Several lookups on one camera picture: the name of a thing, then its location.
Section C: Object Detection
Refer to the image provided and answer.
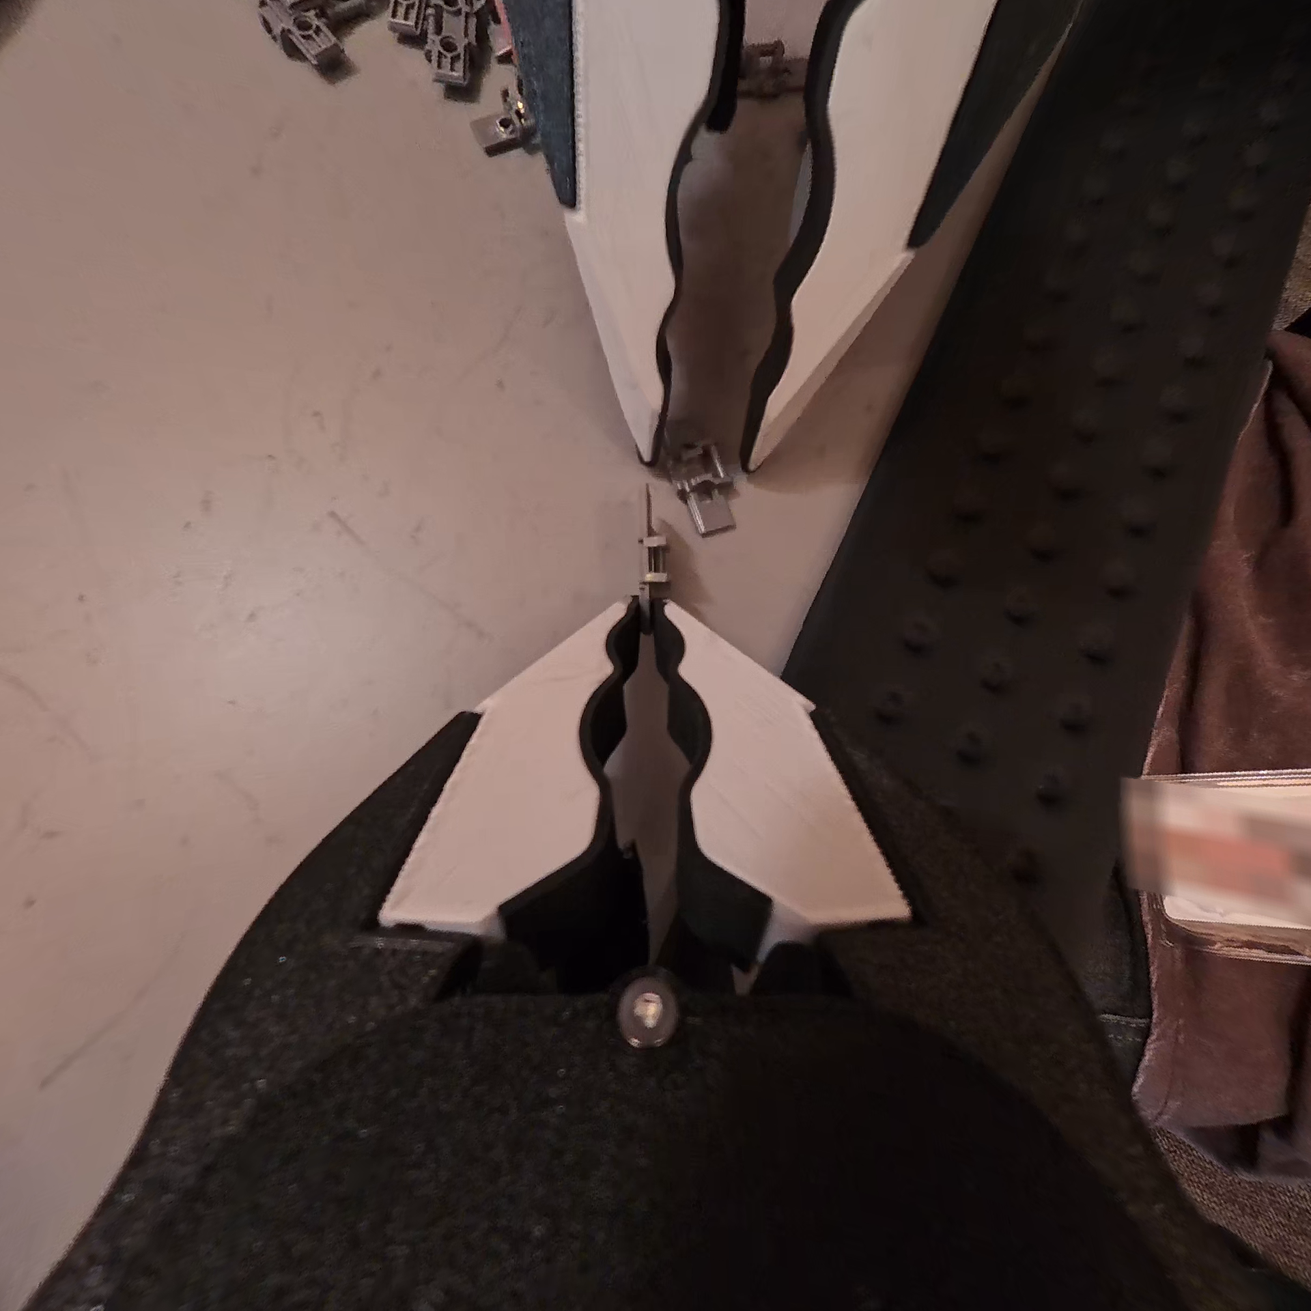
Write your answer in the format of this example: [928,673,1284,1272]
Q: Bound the grey desk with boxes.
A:
[0,0,1077,1293]

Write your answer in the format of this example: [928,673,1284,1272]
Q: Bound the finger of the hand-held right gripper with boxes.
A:
[568,0,745,470]
[740,0,1002,475]

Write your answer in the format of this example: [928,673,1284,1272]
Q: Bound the short grey track segment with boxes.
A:
[636,485,674,617]

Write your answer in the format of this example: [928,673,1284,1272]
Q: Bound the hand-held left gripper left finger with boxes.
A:
[376,600,646,937]

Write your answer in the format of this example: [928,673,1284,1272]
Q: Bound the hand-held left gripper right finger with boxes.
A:
[647,600,913,935]

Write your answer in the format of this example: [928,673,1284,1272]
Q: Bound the single grey track piece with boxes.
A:
[661,419,740,541]

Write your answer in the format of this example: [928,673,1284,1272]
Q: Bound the black perforated pad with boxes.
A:
[781,0,1311,1026]

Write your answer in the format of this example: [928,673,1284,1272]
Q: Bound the pile of grey track links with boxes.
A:
[256,0,793,157]

